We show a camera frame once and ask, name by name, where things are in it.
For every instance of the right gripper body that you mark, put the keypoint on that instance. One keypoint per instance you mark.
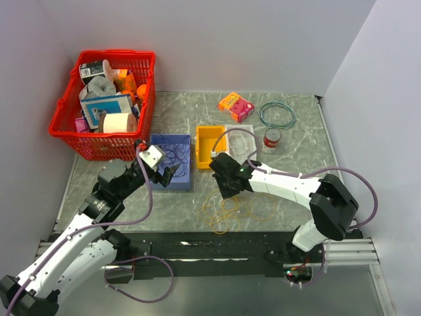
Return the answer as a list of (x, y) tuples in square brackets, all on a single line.
[(226, 189)]

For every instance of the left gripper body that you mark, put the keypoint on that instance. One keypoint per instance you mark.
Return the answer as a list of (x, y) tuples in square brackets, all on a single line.
[(136, 176)]

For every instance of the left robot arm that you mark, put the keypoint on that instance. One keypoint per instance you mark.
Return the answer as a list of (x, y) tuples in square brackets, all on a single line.
[(89, 242)]

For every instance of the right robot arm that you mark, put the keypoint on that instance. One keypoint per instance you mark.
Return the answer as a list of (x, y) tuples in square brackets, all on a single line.
[(331, 204)]

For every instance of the blue open box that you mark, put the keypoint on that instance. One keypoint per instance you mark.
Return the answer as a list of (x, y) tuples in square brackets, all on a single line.
[(177, 148)]

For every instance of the white plastic bin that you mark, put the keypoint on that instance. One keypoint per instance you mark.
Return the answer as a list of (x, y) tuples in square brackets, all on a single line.
[(240, 145)]

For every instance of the yellow plastic bin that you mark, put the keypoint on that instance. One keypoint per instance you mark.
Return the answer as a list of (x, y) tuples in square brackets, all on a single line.
[(204, 142)]

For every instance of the red white soup can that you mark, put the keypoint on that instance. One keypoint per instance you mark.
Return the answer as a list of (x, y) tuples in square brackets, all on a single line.
[(271, 139)]

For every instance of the orange pink snack box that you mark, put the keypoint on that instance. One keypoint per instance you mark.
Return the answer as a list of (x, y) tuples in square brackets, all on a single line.
[(237, 107)]

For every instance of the red plastic basket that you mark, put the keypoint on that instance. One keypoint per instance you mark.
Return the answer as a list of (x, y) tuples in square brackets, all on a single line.
[(96, 146)]

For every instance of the magenta packet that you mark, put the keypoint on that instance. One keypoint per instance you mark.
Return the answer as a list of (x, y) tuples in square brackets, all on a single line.
[(81, 125)]

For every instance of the blue white box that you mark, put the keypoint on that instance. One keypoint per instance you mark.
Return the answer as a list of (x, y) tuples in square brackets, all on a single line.
[(94, 108)]

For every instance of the orange ball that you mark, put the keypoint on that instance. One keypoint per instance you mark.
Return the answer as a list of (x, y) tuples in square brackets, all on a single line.
[(141, 91)]

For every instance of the orange snack packet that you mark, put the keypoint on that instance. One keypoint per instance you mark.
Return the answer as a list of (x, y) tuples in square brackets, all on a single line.
[(126, 83)]

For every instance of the black white box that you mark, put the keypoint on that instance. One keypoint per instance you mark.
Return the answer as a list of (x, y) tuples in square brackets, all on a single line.
[(88, 71)]

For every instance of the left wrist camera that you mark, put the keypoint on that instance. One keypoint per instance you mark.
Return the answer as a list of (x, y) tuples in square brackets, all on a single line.
[(150, 155)]

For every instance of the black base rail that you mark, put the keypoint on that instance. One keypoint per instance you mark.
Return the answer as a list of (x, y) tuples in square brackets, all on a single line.
[(206, 254)]

